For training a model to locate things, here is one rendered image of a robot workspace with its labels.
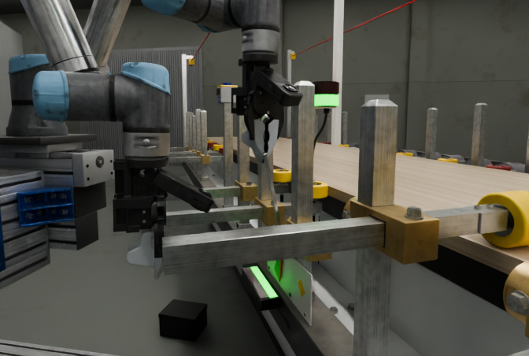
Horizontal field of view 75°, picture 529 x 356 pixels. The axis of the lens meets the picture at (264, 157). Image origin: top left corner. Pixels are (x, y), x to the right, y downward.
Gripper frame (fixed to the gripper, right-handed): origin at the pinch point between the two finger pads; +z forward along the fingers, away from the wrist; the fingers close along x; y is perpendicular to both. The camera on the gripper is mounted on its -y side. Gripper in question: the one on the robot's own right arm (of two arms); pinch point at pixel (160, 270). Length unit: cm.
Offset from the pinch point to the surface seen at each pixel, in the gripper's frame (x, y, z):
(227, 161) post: -78, -28, -10
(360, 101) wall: -563, -404, -74
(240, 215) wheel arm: -23.6, -20.2, -2.3
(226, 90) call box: -77, -27, -39
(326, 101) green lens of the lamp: -1.2, -31.8, -31.0
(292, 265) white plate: -3.0, -26.5, 3.3
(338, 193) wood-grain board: -18.4, -45.5, -8.2
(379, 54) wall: -546, -433, -167
